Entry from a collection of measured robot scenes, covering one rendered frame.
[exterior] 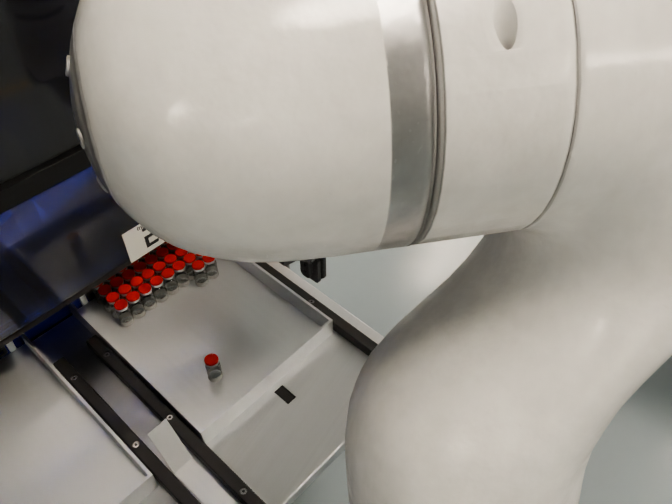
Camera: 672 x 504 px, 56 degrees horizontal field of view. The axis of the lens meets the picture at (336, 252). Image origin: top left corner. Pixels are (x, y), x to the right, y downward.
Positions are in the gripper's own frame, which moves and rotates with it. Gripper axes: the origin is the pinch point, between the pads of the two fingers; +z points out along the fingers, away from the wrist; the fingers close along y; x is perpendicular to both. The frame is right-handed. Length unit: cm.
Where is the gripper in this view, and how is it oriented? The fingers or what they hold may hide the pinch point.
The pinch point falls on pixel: (313, 264)
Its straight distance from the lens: 81.1
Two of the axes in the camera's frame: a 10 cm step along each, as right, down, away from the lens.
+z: 0.0, 6.9, 7.2
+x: 7.3, 4.9, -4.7
